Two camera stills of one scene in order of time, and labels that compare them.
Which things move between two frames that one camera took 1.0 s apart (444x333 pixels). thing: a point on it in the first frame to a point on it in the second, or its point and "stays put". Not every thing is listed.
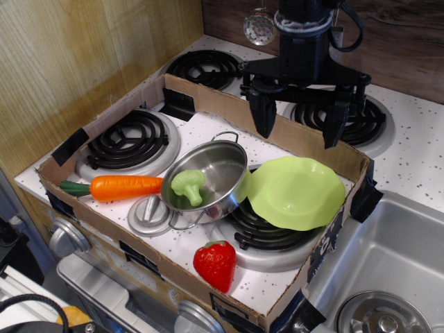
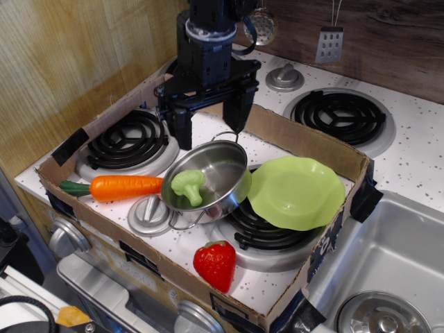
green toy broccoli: [189, 182] stays put
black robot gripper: [304, 67] to [206, 73]
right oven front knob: [191, 318] stays put
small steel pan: [222, 160] stays put
